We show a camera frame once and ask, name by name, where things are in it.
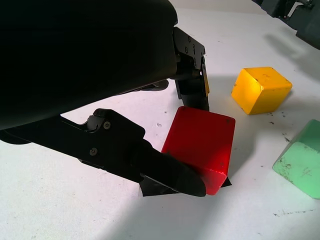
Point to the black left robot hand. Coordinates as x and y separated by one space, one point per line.
75 55

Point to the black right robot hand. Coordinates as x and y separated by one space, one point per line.
307 27

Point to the yellow block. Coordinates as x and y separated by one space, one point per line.
262 90

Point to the red block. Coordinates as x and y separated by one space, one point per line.
202 142

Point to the green block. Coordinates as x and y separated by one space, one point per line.
302 162

